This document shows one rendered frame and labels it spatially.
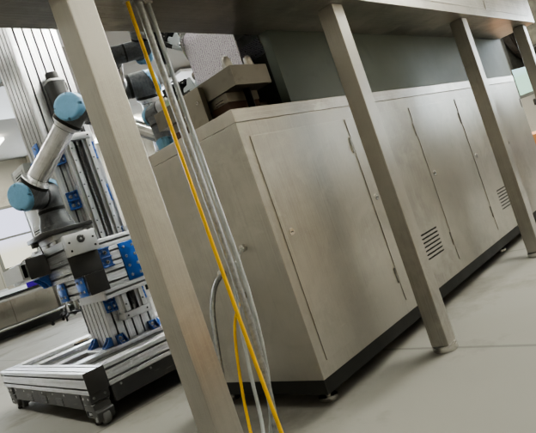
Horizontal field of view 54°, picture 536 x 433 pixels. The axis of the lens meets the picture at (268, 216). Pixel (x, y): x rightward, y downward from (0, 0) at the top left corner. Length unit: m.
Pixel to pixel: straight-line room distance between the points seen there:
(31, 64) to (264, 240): 1.74
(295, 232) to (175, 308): 0.62
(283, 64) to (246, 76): 0.19
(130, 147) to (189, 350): 0.39
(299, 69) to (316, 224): 0.53
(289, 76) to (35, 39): 1.56
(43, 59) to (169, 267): 2.04
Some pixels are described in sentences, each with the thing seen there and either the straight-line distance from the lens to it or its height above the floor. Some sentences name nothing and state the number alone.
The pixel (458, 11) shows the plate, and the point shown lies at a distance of 2.59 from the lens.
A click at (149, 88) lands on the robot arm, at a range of 2.65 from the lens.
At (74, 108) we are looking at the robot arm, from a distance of 2.24.
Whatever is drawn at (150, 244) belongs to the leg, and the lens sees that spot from 1.00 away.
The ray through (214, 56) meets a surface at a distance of 1.90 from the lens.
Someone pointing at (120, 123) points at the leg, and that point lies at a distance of 1.04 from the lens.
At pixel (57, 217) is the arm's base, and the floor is 0.87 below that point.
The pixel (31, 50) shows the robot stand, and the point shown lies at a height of 1.71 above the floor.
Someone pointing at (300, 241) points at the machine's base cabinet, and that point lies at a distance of 1.54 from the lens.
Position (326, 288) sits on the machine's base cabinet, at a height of 0.32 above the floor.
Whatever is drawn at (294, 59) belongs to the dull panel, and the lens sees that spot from 1.80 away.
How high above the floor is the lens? 0.60
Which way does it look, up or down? 1 degrees down
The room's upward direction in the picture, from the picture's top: 19 degrees counter-clockwise
